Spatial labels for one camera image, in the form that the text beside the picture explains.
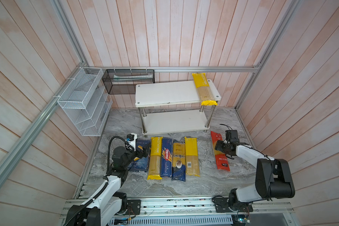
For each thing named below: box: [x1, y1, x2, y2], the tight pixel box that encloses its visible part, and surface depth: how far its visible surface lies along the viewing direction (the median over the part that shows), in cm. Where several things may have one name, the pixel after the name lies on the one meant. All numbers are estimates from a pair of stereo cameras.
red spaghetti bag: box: [210, 130, 231, 172], surface depth 90 cm
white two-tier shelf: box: [135, 81, 173, 136], surface depth 86 cm
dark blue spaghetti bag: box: [171, 139, 186, 182], surface depth 90 cm
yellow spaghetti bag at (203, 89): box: [192, 72, 218, 106], surface depth 80 cm
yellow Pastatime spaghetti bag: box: [146, 136, 163, 180], surface depth 90 cm
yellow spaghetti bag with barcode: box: [184, 136, 201, 178], surface depth 92 cm
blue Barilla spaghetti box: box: [160, 137, 173, 178], surface depth 90 cm
